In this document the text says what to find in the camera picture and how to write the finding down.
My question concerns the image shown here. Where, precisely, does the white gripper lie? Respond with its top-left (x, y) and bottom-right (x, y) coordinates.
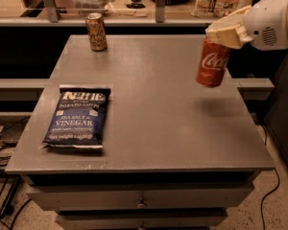
top-left (205, 0), bottom-right (288, 51)

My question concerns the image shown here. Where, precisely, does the red Coca-Cola can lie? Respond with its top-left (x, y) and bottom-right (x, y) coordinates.
top-left (196, 37), bottom-right (230, 87)

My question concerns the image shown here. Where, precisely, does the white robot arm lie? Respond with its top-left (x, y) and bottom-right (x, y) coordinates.
top-left (205, 0), bottom-right (288, 51)

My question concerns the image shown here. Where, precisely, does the gold beverage can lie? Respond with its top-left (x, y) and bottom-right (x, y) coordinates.
top-left (85, 12), bottom-right (108, 51)

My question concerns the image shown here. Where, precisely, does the grey drawer cabinet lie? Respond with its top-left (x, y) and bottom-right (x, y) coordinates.
top-left (7, 35), bottom-right (274, 230)

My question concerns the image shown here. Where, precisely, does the blue Kettle chips bag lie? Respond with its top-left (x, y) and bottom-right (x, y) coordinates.
top-left (43, 85), bottom-right (111, 150)

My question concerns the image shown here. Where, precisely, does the grey metal railing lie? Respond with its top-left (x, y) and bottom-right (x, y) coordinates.
top-left (0, 0), bottom-right (217, 27)

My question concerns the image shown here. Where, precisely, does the upper drawer knob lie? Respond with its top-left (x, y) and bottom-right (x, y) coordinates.
top-left (137, 197), bottom-right (147, 209)

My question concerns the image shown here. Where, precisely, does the drawer knob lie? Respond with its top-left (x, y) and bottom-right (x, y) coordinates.
top-left (137, 197), bottom-right (147, 209)
top-left (137, 225), bottom-right (147, 230)

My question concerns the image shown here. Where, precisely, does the lower drawer knob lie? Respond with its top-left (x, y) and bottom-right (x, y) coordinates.
top-left (137, 225), bottom-right (147, 230)

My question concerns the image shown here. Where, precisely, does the black cable right floor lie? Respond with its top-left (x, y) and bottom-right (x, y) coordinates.
top-left (259, 122), bottom-right (281, 230)

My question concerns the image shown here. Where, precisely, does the black cables left floor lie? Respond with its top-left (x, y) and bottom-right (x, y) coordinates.
top-left (0, 117), bottom-right (32, 230)

